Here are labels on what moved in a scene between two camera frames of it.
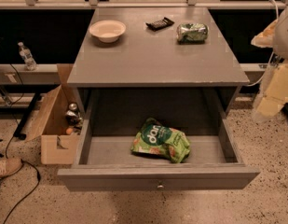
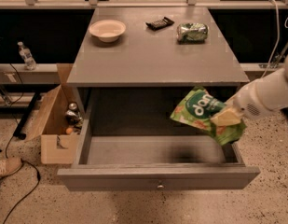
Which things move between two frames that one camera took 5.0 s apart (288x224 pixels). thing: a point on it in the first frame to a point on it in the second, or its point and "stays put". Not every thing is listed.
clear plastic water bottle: [30, 63] stays put
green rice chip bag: [170, 143] to [198, 106]
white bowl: [107, 31] stays put
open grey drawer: [103, 159] stays put
